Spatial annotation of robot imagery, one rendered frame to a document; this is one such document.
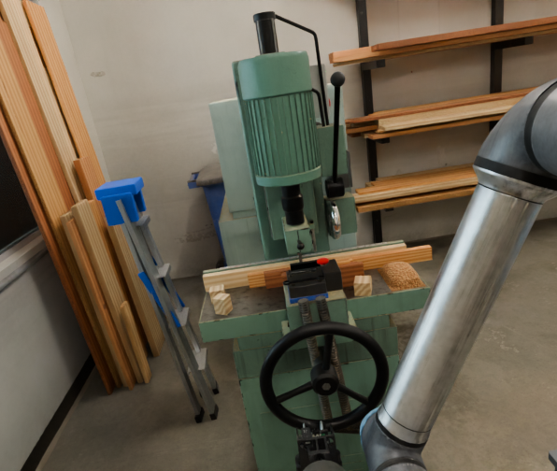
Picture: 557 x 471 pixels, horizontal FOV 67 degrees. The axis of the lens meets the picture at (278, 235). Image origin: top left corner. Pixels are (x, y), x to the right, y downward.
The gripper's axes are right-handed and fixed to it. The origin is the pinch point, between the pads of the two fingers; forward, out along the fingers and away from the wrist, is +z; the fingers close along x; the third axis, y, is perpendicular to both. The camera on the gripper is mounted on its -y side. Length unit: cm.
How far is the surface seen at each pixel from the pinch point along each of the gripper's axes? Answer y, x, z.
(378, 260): 34, -26, 29
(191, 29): 201, 42, 210
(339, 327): 24.3, -8.5, -3.2
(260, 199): 57, 5, 41
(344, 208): 51, -20, 41
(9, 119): 112, 111, 94
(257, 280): 33.2, 9.2, 29.8
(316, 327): 25.0, -3.6, -3.4
